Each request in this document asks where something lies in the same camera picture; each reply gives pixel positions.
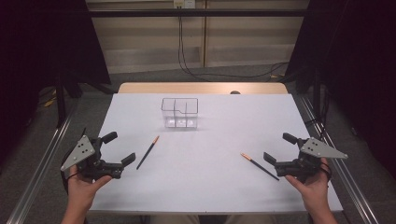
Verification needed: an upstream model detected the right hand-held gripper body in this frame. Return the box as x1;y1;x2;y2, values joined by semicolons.
274;136;349;184

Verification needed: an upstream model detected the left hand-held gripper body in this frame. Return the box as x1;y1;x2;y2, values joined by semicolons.
60;133;124;181

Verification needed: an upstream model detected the black pencil with orange end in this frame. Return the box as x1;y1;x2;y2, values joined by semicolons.
135;135;161;171
240;152;280;181

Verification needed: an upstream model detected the clear plastic pen holder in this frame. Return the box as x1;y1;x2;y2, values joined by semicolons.
161;97;200;130

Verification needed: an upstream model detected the person's left hand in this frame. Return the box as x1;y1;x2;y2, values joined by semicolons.
66;164;113;213

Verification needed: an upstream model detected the person's right hand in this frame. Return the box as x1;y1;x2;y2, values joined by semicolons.
284;157;332;213

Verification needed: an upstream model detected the black metal stand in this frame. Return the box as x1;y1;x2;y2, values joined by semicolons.
54;73;68;129

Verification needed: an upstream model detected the yellow floor tape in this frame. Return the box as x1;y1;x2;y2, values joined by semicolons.
43;96;58;108

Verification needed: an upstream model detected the white table mat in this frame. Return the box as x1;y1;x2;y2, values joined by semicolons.
88;92;344;215

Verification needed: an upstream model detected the black curtain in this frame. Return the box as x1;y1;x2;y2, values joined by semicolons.
0;0;111;157
286;0;396;178

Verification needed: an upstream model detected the wooden table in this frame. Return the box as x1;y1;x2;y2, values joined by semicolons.
117;81;289;95

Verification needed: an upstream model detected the black horizontal bar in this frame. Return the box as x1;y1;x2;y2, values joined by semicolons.
88;8;309;18

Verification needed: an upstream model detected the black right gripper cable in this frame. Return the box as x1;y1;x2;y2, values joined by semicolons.
319;161;332;183

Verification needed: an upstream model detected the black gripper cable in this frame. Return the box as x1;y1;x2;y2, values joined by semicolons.
319;161;332;183
61;148;78;195

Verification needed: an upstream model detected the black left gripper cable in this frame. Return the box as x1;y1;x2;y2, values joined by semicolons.
61;148;78;195

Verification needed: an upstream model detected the metal floor rail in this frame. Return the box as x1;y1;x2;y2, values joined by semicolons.
298;94;379;224
6;105;78;224

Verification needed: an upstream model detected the black wall cable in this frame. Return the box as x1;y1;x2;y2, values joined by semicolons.
177;15;290;82

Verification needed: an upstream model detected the white wall socket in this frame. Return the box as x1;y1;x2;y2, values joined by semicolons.
173;0;196;9

